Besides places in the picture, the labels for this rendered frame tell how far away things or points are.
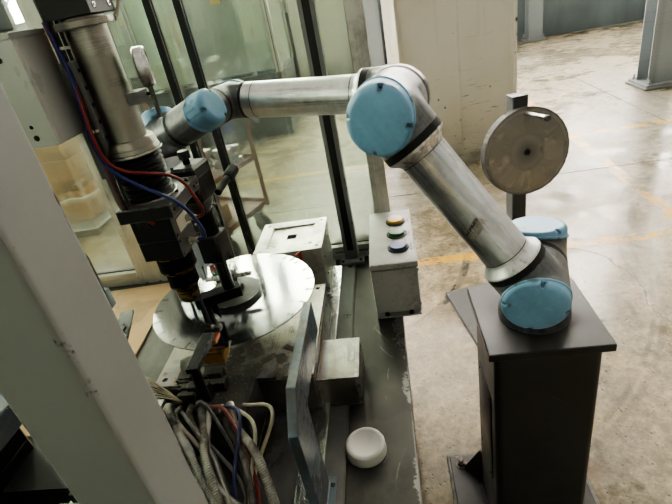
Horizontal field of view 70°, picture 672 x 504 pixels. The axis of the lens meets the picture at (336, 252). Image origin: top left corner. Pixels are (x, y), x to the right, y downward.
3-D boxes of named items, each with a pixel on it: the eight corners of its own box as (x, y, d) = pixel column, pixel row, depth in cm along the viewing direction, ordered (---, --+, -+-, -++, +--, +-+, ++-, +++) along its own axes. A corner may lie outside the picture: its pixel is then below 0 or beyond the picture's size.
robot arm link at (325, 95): (438, 51, 90) (219, 69, 108) (428, 62, 82) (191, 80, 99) (439, 112, 96) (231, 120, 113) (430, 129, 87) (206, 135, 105)
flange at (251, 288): (267, 277, 101) (264, 267, 99) (252, 309, 91) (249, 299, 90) (218, 281, 103) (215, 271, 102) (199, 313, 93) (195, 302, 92)
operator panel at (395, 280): (376, 260, 139) (368, 213, 132) (413, 255, 137) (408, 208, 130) (377, 319, 115) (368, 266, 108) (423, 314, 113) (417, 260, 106)
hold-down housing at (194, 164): (214, 252, 88) (178, 146, 78) (237, 251, 86) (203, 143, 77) (201, 268, 83) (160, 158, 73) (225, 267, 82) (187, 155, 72)
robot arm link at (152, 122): (153, 100, 94) (129, 119, 99) (171, 152, 94) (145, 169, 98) (184, 105, 101) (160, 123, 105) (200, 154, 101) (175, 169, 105)
